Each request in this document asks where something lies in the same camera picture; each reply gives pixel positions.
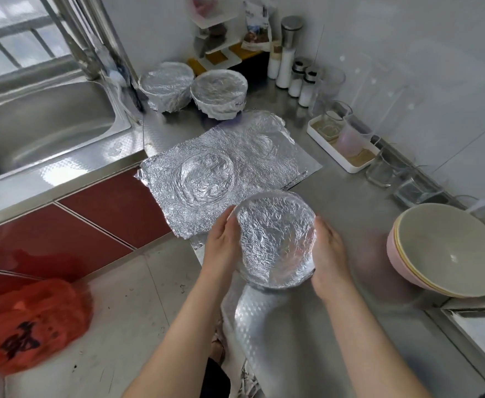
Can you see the person's right forearm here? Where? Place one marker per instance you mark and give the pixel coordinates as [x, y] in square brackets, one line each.
[367, 348]

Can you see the small white tan-capped bottle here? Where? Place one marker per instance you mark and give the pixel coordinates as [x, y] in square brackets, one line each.
[274, 63]

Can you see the foil-covered bowl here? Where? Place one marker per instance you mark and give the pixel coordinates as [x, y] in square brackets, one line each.
[166, 85]
[219, 93]

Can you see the person's right hand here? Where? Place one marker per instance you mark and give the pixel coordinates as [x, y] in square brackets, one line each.
[329, 261]

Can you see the white shaker with black lid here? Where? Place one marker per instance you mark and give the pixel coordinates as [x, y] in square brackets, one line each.
[296, 83]
[307, 93]

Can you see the foil-wrapped bowl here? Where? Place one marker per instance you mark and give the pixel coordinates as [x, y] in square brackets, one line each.
[274, 236]

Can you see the pink translucent cup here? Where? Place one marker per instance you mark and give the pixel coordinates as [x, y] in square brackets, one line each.
[354, 141]

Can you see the stainless steel sink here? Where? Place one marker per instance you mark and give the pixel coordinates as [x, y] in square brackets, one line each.
[44, 128]

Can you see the steel faucet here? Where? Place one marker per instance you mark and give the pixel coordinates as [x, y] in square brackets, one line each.
[73, 41]

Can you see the red kitchen cabinet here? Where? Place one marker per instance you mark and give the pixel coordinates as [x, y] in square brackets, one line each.
[114, 211]

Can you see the person's right white shoe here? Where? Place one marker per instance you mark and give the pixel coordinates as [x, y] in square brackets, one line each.
[251, 384]

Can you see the red plastic bag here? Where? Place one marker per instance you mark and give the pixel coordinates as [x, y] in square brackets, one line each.
[31, 325]

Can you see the metal window railing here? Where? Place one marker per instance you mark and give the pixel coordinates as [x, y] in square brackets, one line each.
[19, 33]

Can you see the white corner shelf rack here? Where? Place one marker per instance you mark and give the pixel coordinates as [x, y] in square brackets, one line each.
[218, 29]

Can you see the person's left hand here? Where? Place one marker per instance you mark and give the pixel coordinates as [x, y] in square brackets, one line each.
[222, 248]

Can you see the stack of aluminium foil sheets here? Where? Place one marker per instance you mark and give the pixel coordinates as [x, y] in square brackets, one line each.
[201, 170]

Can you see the person's dark trousers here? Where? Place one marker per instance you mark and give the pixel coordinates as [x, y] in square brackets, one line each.
[213, 381]

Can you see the stack of coloured bowls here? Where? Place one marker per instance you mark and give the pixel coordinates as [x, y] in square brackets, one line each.
[450, 248]

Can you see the white dish brush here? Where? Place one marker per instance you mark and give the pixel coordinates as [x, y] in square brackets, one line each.
[116, 78]

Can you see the white rectangular tray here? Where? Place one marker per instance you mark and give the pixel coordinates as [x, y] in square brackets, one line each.
[321, 145]

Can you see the person's left forearm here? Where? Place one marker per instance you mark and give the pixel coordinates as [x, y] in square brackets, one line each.
[180, 344]

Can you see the tall white steel-capped bottle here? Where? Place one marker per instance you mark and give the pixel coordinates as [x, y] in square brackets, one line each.
[286, 62]

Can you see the white spoon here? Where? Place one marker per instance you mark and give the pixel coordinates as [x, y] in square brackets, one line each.
[468, 203]

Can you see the colourful snack packet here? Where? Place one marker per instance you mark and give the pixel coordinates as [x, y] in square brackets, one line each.
[257, 25]

